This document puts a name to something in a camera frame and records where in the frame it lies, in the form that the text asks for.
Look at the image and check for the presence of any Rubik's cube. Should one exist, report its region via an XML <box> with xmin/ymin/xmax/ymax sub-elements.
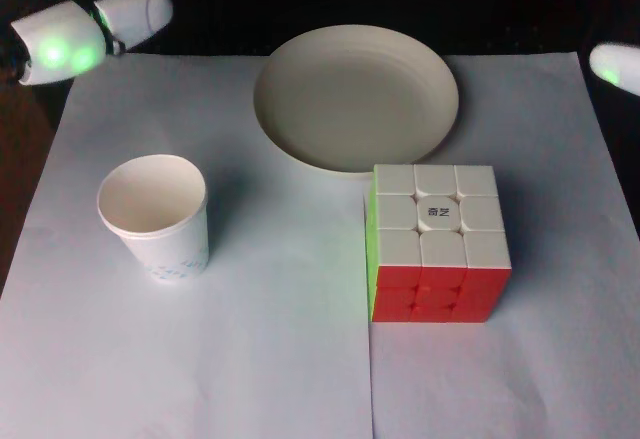
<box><xmin>363</xmin><ymin>162</ymin><xmax>515</xmax><ymax>326</ymax></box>

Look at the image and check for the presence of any white paper cup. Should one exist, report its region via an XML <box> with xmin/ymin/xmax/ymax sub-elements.
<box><xmin>96</xmin><ymin>154</ymin><xmax>210</xmax><ymax>287</ymax></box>

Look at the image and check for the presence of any white paper sheet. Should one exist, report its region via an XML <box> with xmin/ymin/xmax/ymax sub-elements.
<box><xmin>0</xmin><ymin>52</ymin><xmax>374</xmax><ymax>439</ymax></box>
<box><xmin>365</xmin><ymin>52</ymin><xmax>640</xmax><ymax>439</ymax></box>

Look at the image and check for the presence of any round beige plate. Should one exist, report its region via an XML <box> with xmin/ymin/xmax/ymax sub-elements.
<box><xmin>252</xmin><ymin>25</ymin><xmax>461</xmax><ymax>181</ymax></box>

